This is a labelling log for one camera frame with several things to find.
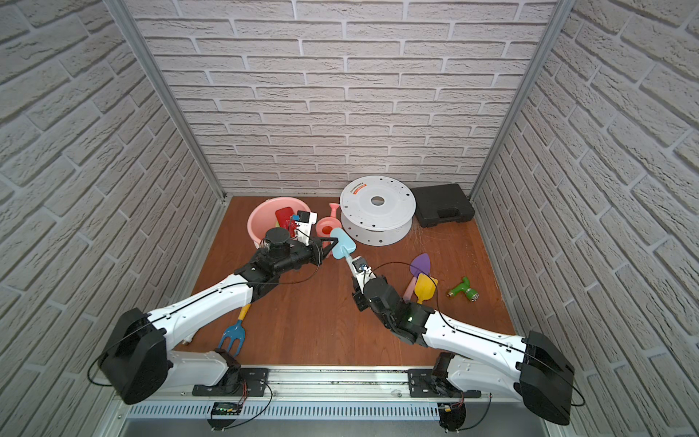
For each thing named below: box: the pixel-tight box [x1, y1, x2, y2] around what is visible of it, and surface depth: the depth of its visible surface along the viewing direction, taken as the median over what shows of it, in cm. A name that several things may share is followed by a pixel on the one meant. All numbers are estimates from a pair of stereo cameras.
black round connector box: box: [438, 401, 467, 432], surface depth 71 cm
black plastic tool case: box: [411, 183, 476, 229], surface depth 112 cm
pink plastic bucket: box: [246, 196, 312, 248], surface depth 96 cm
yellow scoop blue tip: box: [414, 273, 438, 305], surface depth 93 cm
